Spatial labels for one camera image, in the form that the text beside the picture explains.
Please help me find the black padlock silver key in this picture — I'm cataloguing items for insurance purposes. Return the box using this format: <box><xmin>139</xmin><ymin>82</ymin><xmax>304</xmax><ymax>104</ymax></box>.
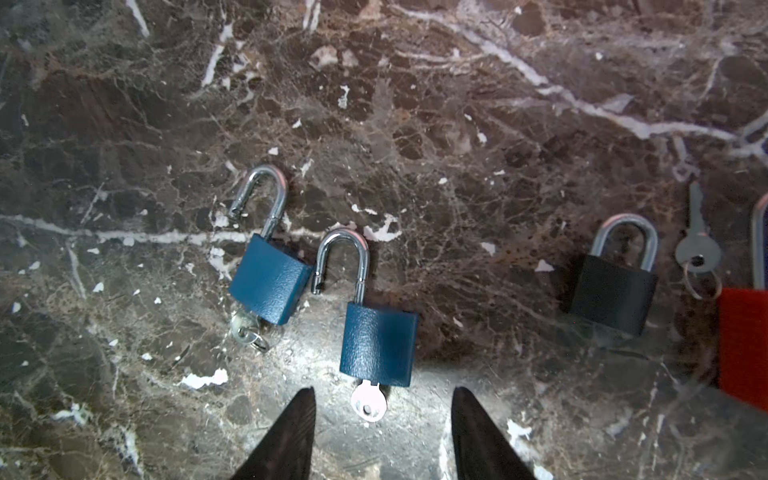
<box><xmin>675</xmin><ymin>181</ymin><xmax>723</xmax><ymax>300</ymax></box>

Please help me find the blue padlock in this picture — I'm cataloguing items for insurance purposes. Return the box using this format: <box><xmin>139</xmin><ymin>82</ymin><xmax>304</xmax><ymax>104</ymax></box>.
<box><xmin>228</xmin><ymin>164</ymin><xmax>314</xmax><ymax>325</ymax></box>
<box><xmin>311</xmin><ymin>228</ymin><xmax>419</xmax><ymax>388</ymax></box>

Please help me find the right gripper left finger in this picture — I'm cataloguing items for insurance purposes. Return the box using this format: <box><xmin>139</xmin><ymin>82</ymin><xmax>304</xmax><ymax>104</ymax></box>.
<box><xmin>232</xmin><ymin>387</ymin><xmax>316</xmax><ymax>479</ymax></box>

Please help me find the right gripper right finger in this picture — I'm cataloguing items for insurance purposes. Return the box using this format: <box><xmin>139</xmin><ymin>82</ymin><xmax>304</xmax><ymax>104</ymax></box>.
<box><xmin>451</xmin><ymin>387</ymin><xmax>535</xmax><ymax>480</ymax></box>

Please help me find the red padlock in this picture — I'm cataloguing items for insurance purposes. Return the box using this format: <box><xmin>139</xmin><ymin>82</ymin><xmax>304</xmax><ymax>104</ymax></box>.
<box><xmin>718</xmin><ymin>196</ymin><xmax>767</xmax><ymax>411</ymax></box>

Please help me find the blue padlock key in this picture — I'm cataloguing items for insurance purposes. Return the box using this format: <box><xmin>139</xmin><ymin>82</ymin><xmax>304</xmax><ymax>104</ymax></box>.
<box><xmin>350</xmin><ymin>380</ymin><xmax>388</xmax><ymax>423</ymax></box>
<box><xmin>230</xmin><ymin>310</ymin><xmax>270</xmax><ymax>352</ymax></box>

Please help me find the small black padlock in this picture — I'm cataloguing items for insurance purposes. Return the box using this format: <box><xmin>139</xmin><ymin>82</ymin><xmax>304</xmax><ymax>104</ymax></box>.
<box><xmin>568</xmin><ymin>213</ymin><xmax>659</xmax><ymax>337</ymax></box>

